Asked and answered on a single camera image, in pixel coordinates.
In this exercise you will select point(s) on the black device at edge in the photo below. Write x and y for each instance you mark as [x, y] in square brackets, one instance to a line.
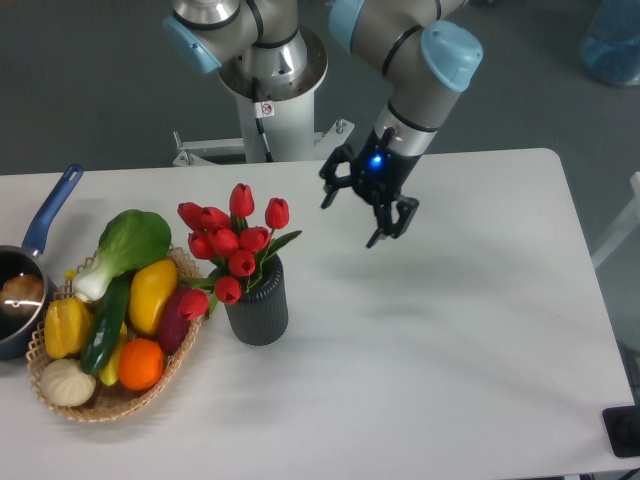
[622, 427]

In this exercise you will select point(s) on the brown bread roll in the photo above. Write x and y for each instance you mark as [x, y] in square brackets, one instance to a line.
[22, 295]

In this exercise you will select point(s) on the blue handled saucepan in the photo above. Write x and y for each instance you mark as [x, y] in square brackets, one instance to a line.
[16, 331]

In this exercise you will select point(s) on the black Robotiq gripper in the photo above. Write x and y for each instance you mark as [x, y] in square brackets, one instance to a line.
[377, 175]

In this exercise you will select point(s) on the green cucumber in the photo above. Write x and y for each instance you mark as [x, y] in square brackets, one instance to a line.
[105, 330]

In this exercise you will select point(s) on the green bok choy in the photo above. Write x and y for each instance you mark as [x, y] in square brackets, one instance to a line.
[132, 240]

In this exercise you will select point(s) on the yellow bell pepper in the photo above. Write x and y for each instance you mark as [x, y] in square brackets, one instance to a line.
[66, 327]

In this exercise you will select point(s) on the yellow banana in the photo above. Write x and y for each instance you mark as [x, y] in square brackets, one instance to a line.
[108, 375]

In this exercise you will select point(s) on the dark grey ribbed vase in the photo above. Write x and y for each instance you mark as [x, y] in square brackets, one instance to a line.
[261, 317]

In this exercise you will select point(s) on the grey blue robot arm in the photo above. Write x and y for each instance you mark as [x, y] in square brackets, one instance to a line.
[428, 60]

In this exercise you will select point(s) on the woven wicker basket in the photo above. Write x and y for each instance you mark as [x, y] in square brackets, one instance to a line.
[111, 402]

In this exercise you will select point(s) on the white steamed bun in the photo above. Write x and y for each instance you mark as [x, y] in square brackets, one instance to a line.
[64, 383]

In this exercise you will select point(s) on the red tulip bouquet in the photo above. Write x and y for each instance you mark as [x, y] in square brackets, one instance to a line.
[239, 252]

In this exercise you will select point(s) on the yellow mango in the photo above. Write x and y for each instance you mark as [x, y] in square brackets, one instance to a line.
[151, 288]

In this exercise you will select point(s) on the blue translucent bin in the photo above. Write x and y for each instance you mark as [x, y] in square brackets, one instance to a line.
[610, 47]

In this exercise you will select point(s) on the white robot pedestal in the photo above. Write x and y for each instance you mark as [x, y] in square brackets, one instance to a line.
[274, 90]

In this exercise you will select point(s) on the orange fruit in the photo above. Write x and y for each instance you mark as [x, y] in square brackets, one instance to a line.
[141, 364]

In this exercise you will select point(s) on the purple sweet potato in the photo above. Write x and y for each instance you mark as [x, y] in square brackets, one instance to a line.
[175, 320]

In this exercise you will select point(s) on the white furniture at right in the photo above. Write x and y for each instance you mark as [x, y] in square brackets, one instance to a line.
[619, 229]

